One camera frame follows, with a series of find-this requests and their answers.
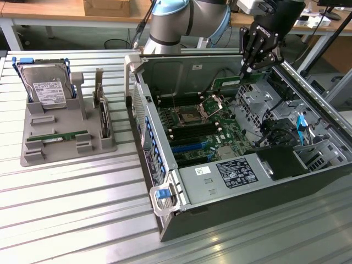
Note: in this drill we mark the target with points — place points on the grey disk bay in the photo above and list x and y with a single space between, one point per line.
319 158

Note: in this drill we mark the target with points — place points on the brown cardboard box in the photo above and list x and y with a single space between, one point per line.
107 8

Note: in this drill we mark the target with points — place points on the metal socket cover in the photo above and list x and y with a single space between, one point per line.
211 105

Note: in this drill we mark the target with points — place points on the blue case latch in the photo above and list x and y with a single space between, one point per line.
161 193

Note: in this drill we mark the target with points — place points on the large cardboard box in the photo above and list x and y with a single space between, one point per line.
341 55

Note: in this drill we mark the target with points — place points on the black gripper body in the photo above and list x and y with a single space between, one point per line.
277 19

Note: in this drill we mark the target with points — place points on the perforated metal cage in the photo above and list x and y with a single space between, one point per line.
253 101

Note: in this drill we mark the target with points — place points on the white box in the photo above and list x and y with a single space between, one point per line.
319 21

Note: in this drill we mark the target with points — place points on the CPU socket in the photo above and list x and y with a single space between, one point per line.
189 116

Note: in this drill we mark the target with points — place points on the wooden desk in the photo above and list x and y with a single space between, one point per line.
240 20
41 11

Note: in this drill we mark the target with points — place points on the open black PC case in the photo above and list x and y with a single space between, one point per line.
247 209

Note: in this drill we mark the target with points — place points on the blue expansion slot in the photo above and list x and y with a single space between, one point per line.
189 148

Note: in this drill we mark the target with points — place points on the grey power supply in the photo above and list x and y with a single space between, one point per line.
203 187

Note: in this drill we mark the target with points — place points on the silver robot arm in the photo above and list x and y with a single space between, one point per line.
170 24

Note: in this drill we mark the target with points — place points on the hard disk in blue caddy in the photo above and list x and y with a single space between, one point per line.
44 79

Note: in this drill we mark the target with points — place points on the black plastic shroud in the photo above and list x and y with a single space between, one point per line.
277 162

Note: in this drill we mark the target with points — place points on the green RAM stick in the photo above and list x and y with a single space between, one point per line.
68 135
226 82

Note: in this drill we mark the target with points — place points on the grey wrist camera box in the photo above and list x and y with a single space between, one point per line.
247 5

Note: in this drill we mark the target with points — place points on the black monitor stand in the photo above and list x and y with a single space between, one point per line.
332 15

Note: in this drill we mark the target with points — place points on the black graphics card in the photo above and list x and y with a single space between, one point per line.
104 121

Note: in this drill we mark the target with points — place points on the black expansion slot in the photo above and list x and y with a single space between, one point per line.
192 158
182 142

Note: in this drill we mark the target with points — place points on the green motherboard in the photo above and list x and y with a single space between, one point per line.
228 129

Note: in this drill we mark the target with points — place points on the silver chipset heatsink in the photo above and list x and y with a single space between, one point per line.
225 152

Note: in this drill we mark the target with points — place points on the grey parts rack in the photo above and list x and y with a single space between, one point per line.
68 125

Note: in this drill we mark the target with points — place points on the black tripod pole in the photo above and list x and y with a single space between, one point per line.
330 44

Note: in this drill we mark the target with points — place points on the thin locking lever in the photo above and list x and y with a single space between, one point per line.
175 101

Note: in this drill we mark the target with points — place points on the grey computer case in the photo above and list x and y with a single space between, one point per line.
341 90

